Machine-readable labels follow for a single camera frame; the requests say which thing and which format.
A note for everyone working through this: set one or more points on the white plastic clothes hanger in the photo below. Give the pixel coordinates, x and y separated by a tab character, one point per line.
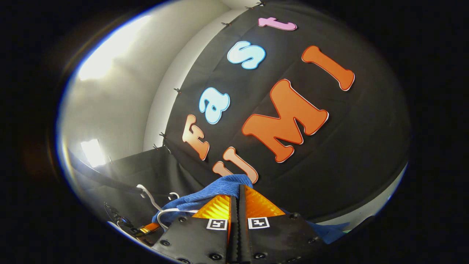
172	209
146	193

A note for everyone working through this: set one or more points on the ceiling light panel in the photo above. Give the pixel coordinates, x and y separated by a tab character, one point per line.
91	152

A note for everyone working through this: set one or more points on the row of small dark clips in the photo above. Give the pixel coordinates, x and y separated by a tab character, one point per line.
177	90

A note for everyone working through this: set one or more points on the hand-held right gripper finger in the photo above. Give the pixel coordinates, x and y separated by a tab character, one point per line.
234	227
242	227

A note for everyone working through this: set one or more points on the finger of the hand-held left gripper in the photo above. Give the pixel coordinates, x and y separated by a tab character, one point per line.
148	229

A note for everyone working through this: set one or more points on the black backdrop cloth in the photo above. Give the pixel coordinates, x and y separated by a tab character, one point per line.
348	146

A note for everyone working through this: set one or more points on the plain black side cloth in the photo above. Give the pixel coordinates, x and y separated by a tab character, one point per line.
146	168

